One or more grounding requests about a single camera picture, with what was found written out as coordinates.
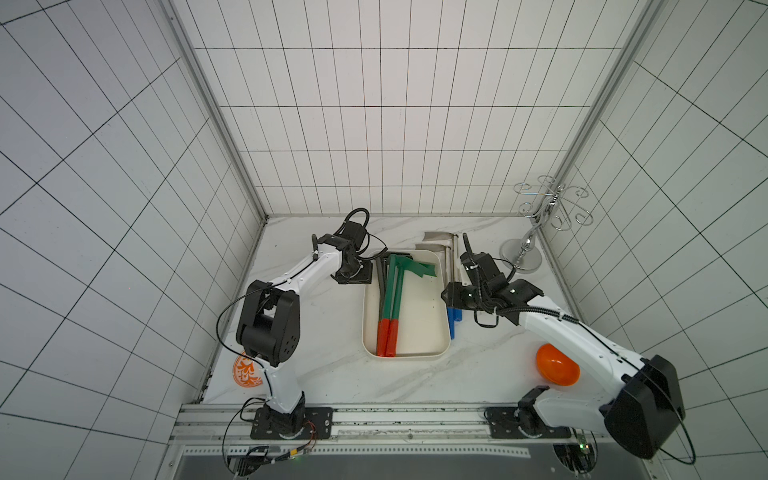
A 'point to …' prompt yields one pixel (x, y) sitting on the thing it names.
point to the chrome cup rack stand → (553, 207)
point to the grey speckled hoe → (380, 270)
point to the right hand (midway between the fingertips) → (446, 289)
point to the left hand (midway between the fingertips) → (359, 283)
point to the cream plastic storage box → (422, 333)
